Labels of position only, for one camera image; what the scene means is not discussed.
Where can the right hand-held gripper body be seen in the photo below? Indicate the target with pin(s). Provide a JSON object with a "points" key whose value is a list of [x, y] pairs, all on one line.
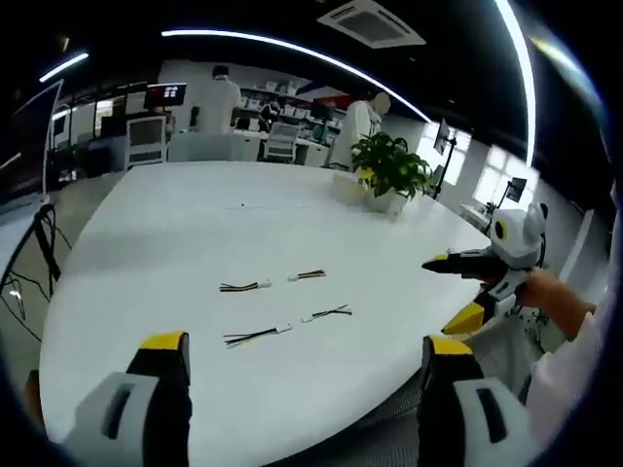
{"points": [[516, 238]]}

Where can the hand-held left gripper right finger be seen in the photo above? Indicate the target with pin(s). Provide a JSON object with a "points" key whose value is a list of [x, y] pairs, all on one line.
{"points": [[482, 423]]}

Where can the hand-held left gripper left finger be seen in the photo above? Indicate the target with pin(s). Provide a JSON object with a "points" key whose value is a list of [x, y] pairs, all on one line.
{"points": [[121, 413]]}

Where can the person's right hand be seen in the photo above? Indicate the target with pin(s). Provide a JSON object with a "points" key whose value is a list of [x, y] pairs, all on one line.
{"points": [[555, 297]]}

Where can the small dark monitor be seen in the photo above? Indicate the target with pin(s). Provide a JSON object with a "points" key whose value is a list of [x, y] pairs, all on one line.
{"points": [[516, 189]]}

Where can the white plant pot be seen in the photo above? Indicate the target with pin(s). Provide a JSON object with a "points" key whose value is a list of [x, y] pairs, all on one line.
{"points": [[387, 202]]}

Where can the black monitor on stand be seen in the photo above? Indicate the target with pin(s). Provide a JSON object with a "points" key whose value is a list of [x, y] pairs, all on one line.
{"points": [[444, 136]]}

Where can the green potted plant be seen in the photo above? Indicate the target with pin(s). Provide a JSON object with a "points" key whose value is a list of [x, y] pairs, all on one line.
{"points": [[389, 163]]}

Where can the small white box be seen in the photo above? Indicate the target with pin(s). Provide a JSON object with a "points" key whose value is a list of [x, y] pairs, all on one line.
{"points": [[346, 187]]}

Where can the curved ceiling light strip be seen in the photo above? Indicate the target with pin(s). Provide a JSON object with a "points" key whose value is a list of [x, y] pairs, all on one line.
{"points": [[521, 73]]}

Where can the white mesh office chair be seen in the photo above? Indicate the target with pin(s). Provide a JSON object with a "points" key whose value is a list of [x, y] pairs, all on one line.
{"points": [[281, 141]]}

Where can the ceiling air conditioner vent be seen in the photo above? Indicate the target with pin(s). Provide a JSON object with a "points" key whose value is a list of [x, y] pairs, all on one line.
{"points": [[372, 22]]}

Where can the monitor with red screen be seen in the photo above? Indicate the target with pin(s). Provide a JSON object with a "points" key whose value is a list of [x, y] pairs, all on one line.
{"points": [[166, 95]]}

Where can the short ceiling light strip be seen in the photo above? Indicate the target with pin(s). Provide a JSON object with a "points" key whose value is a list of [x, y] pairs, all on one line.
{"points": [[63, 66]]}

